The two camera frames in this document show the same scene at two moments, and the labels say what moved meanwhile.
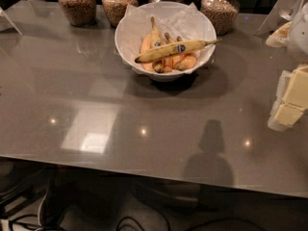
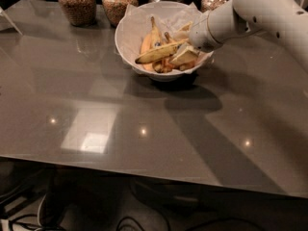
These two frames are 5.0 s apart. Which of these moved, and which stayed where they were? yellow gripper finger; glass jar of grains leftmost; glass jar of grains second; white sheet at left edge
Moved: yellow gripper finger
Stayed: glass jar of grains leftmost; white sheet at left edge; glass jar of grains second
